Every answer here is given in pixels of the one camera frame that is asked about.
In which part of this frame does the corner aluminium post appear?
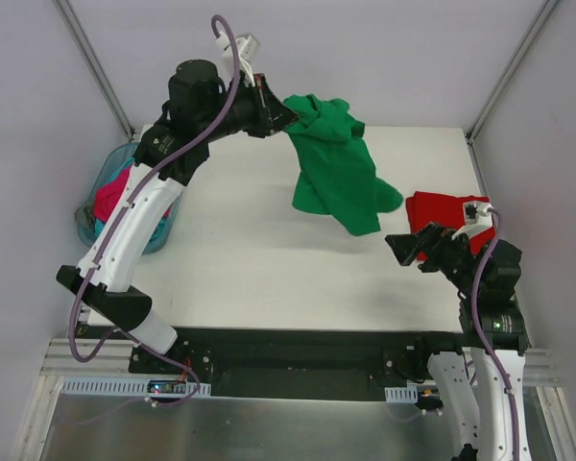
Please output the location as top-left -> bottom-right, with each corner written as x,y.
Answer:
53,0 -> 135,139
466,0 -> 562,145

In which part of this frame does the left corner aluminium post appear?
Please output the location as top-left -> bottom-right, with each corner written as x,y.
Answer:
53,0 -> 135,139

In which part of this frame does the blue plastic bin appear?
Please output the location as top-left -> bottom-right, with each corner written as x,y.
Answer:
75,141 -> 182,255

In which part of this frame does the right white cable duct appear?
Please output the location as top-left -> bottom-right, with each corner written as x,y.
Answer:
384,386 -> 419,404

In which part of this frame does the green t shirt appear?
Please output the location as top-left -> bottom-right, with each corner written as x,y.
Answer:
284,94 -> 403,236

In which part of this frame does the right corner aluminium post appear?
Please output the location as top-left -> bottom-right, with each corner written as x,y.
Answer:
466,0 -> 562,145

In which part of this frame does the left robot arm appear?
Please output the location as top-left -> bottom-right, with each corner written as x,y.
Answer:
57,60 -> 299,374

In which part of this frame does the left white cable duct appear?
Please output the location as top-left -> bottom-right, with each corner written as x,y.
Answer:
62,376 -> 211,399

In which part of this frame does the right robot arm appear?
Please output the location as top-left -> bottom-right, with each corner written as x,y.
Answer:
385,223 -> 531,460

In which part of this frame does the pink t shirt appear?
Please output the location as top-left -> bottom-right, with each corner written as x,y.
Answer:
93,166 -> 131,223

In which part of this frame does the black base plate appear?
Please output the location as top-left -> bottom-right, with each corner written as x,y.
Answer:
128,327 -> 471,402

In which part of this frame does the grey t shirt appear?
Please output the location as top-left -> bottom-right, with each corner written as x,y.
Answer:
74,200 -> 96,231

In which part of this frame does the folded red t shirt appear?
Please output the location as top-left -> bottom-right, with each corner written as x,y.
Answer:
405,191 -> 489,233

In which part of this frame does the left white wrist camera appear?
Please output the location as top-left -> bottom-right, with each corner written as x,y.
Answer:
215,32 -> 260,86

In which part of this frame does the white cable duct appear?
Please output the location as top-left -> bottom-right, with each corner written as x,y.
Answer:
384,386 -> 419,404
62,376 -> 211,399

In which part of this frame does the aluminium frame rail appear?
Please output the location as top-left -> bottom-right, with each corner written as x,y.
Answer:
41,337 -> 556,385

